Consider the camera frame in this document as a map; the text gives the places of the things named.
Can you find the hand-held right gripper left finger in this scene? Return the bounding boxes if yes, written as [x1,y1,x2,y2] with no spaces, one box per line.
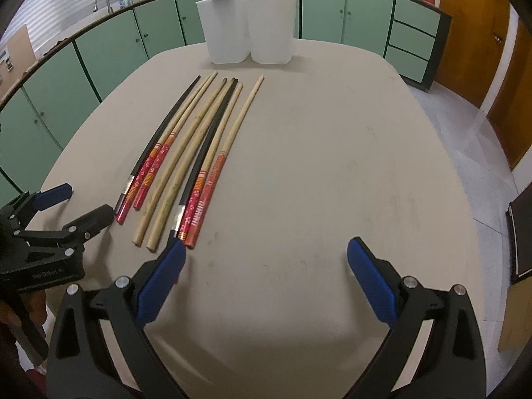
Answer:
[47,239,188,399]

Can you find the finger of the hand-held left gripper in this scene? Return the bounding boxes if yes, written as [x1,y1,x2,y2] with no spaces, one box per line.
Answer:
[12,184,74,225]
[62,204,115,242]

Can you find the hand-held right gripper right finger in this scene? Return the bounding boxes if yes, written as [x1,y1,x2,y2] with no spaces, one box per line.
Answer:
[345,238,487,399]

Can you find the plain wooden chopstick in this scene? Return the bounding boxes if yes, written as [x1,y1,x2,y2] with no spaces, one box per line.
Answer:
[146,77,235,254]

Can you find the row of chopsticks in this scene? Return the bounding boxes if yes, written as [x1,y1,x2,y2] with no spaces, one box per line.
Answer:
[132,77,228,247]

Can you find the black chopstick with red handle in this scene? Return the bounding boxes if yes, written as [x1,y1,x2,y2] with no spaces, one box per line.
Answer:
[168,75,238,242]

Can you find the white plastic utensil holder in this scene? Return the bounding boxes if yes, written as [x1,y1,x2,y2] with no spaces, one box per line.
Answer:
[195,0,301,66]

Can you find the person's left hand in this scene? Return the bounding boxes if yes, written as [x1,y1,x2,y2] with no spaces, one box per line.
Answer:
[25,291,48,329]

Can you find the cardboard box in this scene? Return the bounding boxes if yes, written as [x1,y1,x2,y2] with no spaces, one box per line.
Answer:
[498,273,532,355]

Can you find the dark wooden chair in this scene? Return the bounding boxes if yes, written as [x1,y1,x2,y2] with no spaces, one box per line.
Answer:
[504,191,532,284]

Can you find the green lower kitchen cabinets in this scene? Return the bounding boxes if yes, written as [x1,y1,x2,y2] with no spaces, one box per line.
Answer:
[0,0,452,217]

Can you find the white window blind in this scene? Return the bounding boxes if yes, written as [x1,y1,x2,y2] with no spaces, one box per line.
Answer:
[0,0,126,57]

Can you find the plain wooden door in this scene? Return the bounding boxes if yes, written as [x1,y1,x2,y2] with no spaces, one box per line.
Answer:
[508,21,532,172]

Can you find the wooden door with handle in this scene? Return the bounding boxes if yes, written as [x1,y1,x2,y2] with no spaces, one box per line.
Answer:
[434,0,513,109]

